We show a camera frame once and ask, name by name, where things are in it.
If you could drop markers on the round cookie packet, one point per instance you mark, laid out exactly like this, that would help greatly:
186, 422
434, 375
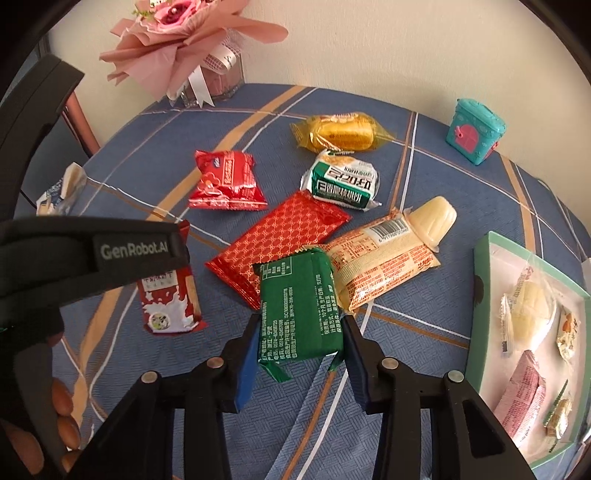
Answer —
557, 421

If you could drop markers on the orange cream biscuit packet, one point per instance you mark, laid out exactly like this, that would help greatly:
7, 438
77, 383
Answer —
375, 258

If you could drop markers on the teal rimmed white tray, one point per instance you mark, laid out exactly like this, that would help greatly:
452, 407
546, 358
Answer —
498, 262

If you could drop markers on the red milk snack packet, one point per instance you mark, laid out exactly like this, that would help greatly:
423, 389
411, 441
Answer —
170, 304

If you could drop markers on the red flower snack packet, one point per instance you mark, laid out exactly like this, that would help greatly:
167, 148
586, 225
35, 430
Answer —
226, 182

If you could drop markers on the person's left hand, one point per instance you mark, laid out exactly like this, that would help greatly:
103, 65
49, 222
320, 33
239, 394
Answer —
42, 438

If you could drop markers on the crumpled blue white wrapper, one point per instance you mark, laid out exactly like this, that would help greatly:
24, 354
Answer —
59, 199

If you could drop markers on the pink snack packet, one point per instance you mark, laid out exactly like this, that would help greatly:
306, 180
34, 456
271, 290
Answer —
521, 402

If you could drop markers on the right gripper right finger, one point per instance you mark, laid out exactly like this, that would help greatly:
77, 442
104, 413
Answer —
468, 441

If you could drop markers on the pink chair back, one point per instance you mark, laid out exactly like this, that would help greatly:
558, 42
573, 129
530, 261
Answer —
78, 124

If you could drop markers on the green white snack packet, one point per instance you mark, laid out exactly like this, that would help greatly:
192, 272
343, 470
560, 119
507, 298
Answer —
337, 177

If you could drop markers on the cream puff snack packet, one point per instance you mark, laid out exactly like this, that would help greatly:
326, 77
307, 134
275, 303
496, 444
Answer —
567, 334

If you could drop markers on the blue plaid tablecloth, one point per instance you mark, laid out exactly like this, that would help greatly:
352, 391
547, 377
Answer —
309, 427

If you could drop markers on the yellow soft bread packet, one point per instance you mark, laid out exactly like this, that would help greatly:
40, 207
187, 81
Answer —
356, 132

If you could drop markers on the pink rose bouquet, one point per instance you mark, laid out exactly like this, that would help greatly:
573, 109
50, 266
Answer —
167, 41

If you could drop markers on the glass vase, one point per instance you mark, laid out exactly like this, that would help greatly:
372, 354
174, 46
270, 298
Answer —
218, 76

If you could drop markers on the red patterned wafer packet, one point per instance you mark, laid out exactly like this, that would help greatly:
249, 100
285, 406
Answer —
299, 221

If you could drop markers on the pudding jelly cup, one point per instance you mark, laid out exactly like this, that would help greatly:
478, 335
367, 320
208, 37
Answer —
432, 221

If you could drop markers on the dark green snack packet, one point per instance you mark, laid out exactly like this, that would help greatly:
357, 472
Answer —
300, 312

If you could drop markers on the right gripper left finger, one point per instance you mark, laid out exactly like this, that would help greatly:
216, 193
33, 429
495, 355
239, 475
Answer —
136, 440

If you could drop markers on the steamed bun packet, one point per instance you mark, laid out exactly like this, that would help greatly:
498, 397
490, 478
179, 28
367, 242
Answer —
526, 312

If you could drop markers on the teal toy box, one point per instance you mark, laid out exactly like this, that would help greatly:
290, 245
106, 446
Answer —
475, 130

